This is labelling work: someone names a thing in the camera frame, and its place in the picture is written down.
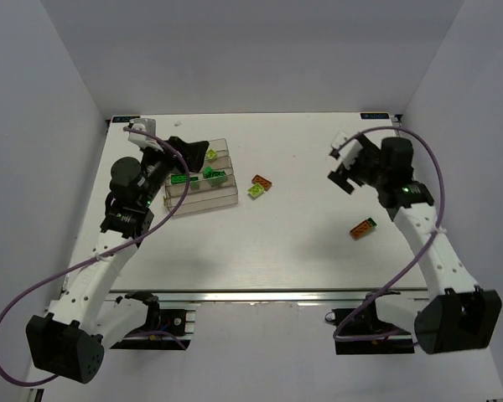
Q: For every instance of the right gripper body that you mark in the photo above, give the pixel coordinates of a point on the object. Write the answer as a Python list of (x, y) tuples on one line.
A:
[(355, 166)]

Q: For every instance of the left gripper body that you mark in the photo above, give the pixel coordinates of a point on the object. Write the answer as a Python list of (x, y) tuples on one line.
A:
[(175, 150)]

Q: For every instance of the lime small lego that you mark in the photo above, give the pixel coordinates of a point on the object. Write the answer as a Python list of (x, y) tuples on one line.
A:
[(211, 155)]

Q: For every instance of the green 2x4 lego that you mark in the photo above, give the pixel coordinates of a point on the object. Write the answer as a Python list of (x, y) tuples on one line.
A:
[(178, 179)]

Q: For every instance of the dark green lego block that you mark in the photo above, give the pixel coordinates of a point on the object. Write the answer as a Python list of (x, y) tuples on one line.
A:
[(217, 178)]

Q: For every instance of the orange lego with green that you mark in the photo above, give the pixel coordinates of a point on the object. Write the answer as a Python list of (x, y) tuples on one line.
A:
[(363, 229)]

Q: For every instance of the lime green 2x2 lego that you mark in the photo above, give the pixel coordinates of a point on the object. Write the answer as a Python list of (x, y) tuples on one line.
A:
[(256, 190)]

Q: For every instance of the orange lego plate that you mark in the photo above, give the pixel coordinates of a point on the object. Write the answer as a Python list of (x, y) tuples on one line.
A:
[(265, 183)]

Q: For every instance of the dark green 2x2 lego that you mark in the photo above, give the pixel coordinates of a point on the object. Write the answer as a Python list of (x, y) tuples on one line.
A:
[(207, 173)]

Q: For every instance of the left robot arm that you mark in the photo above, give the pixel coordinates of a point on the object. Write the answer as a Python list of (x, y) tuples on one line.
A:
[(71, 340)]

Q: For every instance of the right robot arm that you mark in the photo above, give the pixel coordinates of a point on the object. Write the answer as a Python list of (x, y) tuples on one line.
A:
[(460, 314)]

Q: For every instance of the table corner label right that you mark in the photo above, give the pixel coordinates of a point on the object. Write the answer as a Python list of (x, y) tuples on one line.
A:
[(374, 116)]

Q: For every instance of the table corner label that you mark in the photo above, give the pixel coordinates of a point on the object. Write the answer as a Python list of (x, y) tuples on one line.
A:
[(374, 116), (123, 119)]

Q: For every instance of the table corner label left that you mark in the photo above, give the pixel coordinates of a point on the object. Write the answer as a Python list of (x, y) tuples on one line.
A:
[(123, 119)]

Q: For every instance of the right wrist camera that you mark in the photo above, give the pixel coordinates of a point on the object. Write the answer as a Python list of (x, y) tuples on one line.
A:
[(344, 149)]

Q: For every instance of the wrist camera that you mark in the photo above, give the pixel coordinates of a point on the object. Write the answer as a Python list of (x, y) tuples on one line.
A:
[(142, 133), (344, 149)]

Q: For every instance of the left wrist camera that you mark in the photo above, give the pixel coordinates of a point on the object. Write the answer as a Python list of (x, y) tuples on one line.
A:
[(142, 133)]

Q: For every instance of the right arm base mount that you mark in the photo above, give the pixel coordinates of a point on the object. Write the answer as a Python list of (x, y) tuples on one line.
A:
[(385, 327)]

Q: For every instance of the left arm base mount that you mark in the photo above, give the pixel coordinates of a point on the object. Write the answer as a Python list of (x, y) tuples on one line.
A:
[(139, 321)]

